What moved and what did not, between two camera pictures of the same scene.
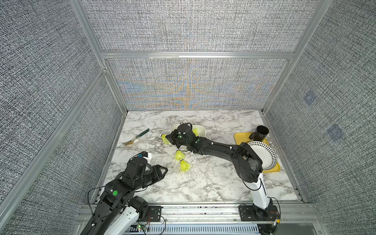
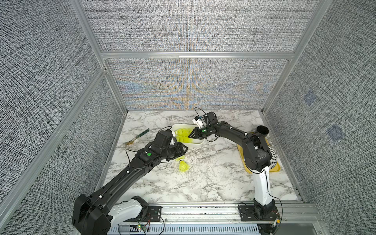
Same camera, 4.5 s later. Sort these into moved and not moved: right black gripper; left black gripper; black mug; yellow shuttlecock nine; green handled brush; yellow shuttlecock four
Moved: left black gripper; right black gripper
Not moved: black mug; yellow shuttlecock four; green handled brush; yellow shuttlecock nine
